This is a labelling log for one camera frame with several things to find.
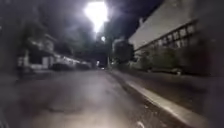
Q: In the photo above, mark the dark tree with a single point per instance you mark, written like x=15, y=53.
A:
x=122, y=51

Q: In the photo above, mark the street lamp pole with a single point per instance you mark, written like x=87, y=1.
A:
x=107, y=46

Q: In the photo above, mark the green bushes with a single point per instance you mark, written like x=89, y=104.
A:
x=160, y=60

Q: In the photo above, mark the grey asphalt road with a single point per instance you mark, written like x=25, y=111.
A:
x=76, y=100

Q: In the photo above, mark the dark parked car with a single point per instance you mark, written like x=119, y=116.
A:
x=61, y=66

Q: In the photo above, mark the dark pavement strip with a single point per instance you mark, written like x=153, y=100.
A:
x=173, y=85

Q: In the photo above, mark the pale concrete kerb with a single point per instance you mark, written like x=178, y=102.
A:
x=166, y=106

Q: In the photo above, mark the large building with windows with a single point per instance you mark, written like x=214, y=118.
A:
x=173, y=30

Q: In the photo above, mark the building with pale walls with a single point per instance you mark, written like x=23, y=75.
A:
x=40, y=53

